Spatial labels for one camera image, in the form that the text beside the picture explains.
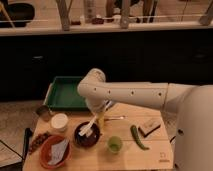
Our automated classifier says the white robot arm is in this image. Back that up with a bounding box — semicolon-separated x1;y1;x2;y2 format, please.
77;68;213;171

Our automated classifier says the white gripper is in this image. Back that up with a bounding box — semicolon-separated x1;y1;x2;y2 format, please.
85;99;109;114

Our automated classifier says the green plastic tray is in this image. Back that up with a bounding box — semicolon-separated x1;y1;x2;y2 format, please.
45;76;87;111

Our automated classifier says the orange bowl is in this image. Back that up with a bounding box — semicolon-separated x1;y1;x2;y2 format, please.
39;135;70;169

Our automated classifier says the wooden block with dark base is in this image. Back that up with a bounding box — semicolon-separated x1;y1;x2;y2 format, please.
138;118;161;137

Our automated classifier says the white dish brush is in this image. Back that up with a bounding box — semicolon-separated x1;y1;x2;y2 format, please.
78;99;114;138

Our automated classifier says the small metal cup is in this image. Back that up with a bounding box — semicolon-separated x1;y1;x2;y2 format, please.
36;105;51;122

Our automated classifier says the black handle tool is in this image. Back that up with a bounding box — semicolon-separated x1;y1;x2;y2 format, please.
22;128;33;158

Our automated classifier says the dark purple bowl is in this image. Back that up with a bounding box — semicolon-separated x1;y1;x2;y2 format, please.
74;122;100;148

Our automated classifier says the yellow corn cob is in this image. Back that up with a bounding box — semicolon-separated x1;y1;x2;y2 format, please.
97;113;104;132

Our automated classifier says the crumpled white paper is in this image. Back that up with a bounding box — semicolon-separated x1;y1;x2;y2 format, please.
48;139;69;165

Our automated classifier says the green plastic cup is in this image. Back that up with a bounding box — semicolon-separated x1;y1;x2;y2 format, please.
107;136;123;154

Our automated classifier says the metal spoon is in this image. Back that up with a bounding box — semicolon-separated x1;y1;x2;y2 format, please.
104;116;125;121

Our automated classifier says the dark red grape bunch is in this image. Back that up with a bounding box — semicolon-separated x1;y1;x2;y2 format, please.
28;132;50;154

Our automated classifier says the white lidded jar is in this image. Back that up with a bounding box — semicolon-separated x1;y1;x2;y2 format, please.
51;113;68;132

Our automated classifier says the green chili pepper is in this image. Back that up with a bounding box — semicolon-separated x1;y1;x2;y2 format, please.
130;125;149;150

